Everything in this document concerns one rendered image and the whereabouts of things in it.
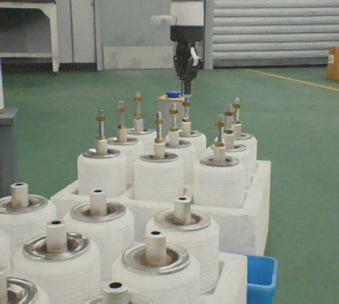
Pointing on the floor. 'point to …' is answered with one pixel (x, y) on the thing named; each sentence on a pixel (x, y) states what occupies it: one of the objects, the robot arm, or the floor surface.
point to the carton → (333, 63)
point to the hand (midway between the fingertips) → (186, 89)
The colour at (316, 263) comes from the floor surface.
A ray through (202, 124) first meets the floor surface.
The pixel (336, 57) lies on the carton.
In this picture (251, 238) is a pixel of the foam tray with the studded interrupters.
